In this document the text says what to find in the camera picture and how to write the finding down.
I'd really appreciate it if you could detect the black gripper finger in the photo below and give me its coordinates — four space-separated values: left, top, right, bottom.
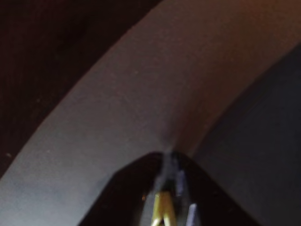
77 152 165 226
173 152 259 226

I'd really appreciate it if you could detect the yellow wire clip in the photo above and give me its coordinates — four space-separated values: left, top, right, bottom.
150 188 178 226

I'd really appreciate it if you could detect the grey mat with WOWROBO print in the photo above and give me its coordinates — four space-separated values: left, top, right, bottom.
0 0 301 226

